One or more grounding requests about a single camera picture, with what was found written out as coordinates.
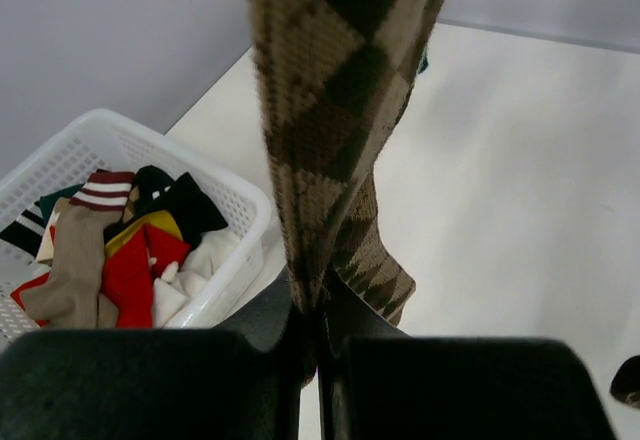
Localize red sock in basket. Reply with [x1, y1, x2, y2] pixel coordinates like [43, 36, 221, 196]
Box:
[101, 224, 190, 328]

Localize black white striped sock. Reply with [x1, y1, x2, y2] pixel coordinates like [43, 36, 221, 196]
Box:
[1, 203, 45, 257]

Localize beige brown argyle sock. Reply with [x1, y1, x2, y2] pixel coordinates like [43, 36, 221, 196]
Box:
[235, 0, 461, 325]

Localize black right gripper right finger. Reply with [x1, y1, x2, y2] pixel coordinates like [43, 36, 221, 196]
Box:
[317, 273, 614, 439]

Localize teal reindeer sock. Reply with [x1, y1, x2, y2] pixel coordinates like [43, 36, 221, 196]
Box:
[418, 53, 429, 74]

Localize tan sock with maroon stripes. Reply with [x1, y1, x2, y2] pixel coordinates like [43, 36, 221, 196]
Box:
[20, 171, 134, 329]

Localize dark yellow argyle sock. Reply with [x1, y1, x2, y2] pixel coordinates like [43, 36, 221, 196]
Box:
[609, 355, 640, 410]

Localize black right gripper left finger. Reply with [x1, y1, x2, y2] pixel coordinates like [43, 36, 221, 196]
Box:
[1, 273, 317, 439]

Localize white sock in basket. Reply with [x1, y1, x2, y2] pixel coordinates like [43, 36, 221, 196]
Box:
[152, 228, 240, 328]

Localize white plastic laundry basket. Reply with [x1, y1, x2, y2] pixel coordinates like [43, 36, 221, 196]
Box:
[1, 109, 271, 346]

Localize black sock in basket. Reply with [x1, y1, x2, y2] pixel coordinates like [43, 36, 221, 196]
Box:
[133, 165, 229, 248]

